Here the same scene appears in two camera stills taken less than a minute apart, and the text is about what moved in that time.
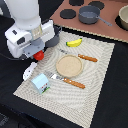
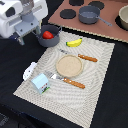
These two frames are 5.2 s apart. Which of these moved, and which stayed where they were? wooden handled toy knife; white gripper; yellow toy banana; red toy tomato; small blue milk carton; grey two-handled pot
Moved: red toy tomato; white gripper
Stayed: grey two-handled pot; yellow toy banana; small blue milk carton; wooden handled toy knife
